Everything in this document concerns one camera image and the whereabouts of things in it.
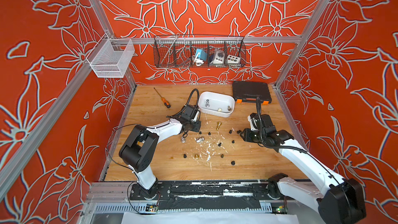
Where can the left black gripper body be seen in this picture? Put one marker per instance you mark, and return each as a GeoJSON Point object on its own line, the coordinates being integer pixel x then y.
{"type": "Point", "coordinates": [194, 126]}

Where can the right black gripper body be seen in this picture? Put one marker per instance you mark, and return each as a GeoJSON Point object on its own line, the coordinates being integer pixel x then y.
{"type": "Point", "coordinates": [254, 136]}

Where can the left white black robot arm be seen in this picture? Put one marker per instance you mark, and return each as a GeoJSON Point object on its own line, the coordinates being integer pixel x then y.
{"type": "Point", "coordinates": [138, 150]}

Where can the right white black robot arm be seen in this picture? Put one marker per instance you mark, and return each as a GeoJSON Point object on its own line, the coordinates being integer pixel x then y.
{"type": "Point", "coordinates": [336, 199]}

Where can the white rectangular storage box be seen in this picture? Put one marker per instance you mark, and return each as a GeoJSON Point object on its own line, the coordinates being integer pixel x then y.
{"type": "Point", "coordinates": [216, 101]}

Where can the gold chess bishop lying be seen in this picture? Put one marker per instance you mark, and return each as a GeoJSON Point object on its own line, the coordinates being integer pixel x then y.
{"type": "Point", "coordinates": [218, 125]}

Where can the black orange tool case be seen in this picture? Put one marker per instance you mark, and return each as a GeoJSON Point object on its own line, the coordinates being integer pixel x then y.
{"type": "Point", "coordinates": [250, 91]}

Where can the teal white device in basket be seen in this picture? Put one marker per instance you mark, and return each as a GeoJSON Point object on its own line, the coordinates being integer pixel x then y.
{"type": "Point", "coordinates": [199, 58]}

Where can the white round-button device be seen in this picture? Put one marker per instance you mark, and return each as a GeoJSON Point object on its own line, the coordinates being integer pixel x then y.
{"type": "Point", "coordinates": [217, 58]}

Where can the white dotted cube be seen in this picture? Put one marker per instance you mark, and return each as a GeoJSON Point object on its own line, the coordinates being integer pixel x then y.
{"type": "Point", "coordinates": [233, 61]}

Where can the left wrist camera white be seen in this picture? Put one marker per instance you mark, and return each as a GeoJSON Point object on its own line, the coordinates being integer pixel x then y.
{"type": "Point", "coordinates": [197, 116]}

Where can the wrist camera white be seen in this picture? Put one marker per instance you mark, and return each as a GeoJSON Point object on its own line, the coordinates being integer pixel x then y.
{"type": "Point", "coordinates": [251, 119]}
{"type": "Point", "coordinates": [197, 116]}

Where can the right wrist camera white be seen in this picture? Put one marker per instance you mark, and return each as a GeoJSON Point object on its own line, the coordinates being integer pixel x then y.
{"type": "Point", "coordinates": [251, 119]}

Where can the orange handled screwdriver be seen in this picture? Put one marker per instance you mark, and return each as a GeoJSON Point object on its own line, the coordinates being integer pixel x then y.
{"type": "Point", "coordinates": [164, 100]}

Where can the black wire wall basket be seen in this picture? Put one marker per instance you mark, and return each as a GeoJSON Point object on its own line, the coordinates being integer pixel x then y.
{"type": "Point", "coordinates": [188, 50]}

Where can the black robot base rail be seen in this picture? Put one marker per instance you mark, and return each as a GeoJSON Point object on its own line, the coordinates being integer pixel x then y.
{"type": "Point", "coordinates": [206, 195]}

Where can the clear plastic wall bin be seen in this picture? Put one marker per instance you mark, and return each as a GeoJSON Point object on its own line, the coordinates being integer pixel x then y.
{"type": "Point", "coordinates": [106, 62]}

